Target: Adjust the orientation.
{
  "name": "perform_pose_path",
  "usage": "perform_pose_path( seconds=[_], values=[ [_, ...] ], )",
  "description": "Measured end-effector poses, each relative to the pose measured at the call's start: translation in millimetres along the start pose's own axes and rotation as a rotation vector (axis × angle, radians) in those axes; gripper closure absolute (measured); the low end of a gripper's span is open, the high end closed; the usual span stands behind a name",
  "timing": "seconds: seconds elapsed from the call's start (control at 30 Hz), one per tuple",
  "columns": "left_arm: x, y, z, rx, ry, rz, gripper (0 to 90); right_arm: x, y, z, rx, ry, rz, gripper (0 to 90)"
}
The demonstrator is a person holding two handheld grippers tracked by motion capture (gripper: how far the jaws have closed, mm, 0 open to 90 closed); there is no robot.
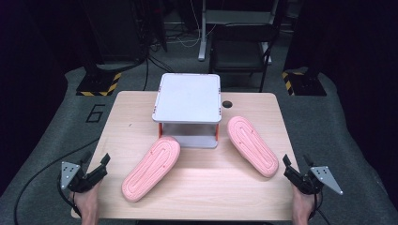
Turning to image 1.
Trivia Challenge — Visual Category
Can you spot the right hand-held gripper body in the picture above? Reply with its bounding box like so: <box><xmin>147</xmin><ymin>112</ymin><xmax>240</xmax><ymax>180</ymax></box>
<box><xmin>283</xmin><ymin>165</ymin><xmax>344</xmax><ymax>196</ymax></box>

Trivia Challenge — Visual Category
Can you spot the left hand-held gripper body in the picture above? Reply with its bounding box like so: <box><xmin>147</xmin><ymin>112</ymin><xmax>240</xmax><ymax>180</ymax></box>
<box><xmin>59</xmin><ymin>160</ymin><xmax>109</xmax><ymax>193</ymax></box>

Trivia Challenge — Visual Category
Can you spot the pink slipper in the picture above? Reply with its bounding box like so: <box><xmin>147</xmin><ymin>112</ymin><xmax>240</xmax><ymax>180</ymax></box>
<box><xmin>226</xmin><ymin>115</ymin><xmax>280</xmax><ymax>179</ymax></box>
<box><xmin>121</xmin><ymin>136</ymin><xmax>182</xmax><ymax>203</ymax></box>

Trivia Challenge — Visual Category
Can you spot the white shoe rack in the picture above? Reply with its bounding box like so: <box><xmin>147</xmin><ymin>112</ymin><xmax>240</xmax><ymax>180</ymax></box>
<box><xmin>151</xmin><ymin>72</ymin><xmax>222</xmax><ymax>149</ymax></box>

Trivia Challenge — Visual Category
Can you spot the person's right hand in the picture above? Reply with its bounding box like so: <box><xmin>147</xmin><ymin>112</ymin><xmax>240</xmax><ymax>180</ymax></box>
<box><xmin>291</xmin><ymin>184</ymin><xmax>317</xmax><ymax>225</ymax></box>

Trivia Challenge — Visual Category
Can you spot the person's left hand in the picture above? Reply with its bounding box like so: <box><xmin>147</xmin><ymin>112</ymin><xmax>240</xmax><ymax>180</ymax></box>
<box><xmin>72</xmin><ymin>182</ymin><xmax>101</xmax><ymax>225</ymax></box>

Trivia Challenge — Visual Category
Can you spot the black yellow striped stand base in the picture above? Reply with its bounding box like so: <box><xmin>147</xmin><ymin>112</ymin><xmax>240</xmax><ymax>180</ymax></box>
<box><xmin>75</xmin><ymin>64</ymin><xmax>123</xmax><ymax>98</ymax></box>
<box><xmin>281</xmin><ymin>67</ymin><xmax>329</xmax><ymax>98</ymax></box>

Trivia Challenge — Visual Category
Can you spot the dark curtain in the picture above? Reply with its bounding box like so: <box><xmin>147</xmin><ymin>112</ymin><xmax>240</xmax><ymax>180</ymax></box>
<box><xmin>0</xmin><ymin>0</ymin><xmax>104</xmax><ymax>196</ymax></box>
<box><xmin>283</xmin><ymin>0</ymin><xmax>398</xmax><ymax>209</ymax></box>

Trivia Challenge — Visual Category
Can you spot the black folding chair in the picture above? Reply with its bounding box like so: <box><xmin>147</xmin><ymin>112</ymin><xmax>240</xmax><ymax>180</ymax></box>
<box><xmin>208</xmin><ymin>23</ymin><xmax>274</xmax><ymax>94</ymax></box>

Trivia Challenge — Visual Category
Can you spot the black cabinet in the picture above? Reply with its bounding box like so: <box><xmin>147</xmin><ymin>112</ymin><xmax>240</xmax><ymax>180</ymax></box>
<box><xmin>82</xmin><ymin>0</ymin><xmax>168</xmax><ymax>64</ymax></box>

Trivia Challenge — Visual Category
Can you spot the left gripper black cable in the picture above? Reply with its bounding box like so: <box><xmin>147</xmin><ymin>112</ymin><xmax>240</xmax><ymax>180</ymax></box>
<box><xmin>56</xmin><ymin>174</ymin><xmax>83</xmax><ymax>218</ymax></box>

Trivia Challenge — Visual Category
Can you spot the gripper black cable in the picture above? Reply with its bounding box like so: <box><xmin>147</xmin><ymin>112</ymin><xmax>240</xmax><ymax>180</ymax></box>
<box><xmin>56</xmin><ymin>174</ymin><xmax>83</xmax><ymax>218</ymax></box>
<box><xmin>308</xmin><ymin>190</ymin><xmax>331</xmax><ymax>225</ymax></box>

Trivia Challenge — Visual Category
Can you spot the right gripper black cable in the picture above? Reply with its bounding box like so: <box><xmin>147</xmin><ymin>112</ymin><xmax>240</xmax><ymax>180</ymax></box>
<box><xmin>308</xmin><ymin>190</ymin><xmax>331</xmax><ymax>225</ymax></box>

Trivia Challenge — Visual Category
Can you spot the long black floor cable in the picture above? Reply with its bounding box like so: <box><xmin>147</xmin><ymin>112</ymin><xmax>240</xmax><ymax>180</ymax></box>
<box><xmin>13</xmin><ymin>137</ymin><xmax>101</xmax><ymax>225</ymax></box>

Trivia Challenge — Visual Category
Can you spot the black cable bundle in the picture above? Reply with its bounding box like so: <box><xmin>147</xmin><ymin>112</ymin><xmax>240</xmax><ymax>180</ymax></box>
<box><xmin>142</xmin><ymin>43</ymin><xmax>175</xmax><ymax>92</ymax></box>

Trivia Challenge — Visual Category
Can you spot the white metal desk frame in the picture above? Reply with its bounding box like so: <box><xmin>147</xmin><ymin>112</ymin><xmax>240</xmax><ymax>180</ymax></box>
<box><xmin>197</xmin><ymin>0</ymin><xmax>280</xmax><ymax>66</ymax></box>

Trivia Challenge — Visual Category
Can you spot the white cable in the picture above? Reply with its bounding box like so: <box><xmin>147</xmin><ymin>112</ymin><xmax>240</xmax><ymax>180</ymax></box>
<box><xmin>164</xmin><ymin>0</ymin><xmax>218</xmax><ymax>49</ymax></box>

